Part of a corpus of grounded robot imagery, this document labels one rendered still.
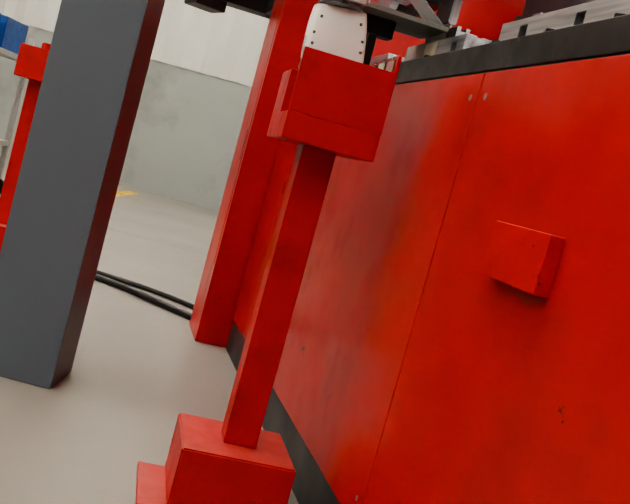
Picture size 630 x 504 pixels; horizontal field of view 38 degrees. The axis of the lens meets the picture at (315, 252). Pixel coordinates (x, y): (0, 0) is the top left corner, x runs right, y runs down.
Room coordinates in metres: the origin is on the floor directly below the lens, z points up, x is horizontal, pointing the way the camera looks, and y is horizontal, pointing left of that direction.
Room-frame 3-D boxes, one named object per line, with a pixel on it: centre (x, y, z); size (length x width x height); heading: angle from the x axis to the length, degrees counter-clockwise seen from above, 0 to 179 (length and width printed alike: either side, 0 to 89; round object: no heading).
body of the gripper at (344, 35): (1.54, 0.06, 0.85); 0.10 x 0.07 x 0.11; 102
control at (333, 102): (1.60, 0.04, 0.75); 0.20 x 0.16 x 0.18; 12
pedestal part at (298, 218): (1.60, 0.04, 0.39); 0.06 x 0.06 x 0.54; 12
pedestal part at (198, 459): (1.59, 0.07, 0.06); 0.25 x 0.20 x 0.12; 102
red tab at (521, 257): (1.08, -0.24, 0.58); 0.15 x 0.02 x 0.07; 14
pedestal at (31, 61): (3.48, 1.19, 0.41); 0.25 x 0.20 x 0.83; 104
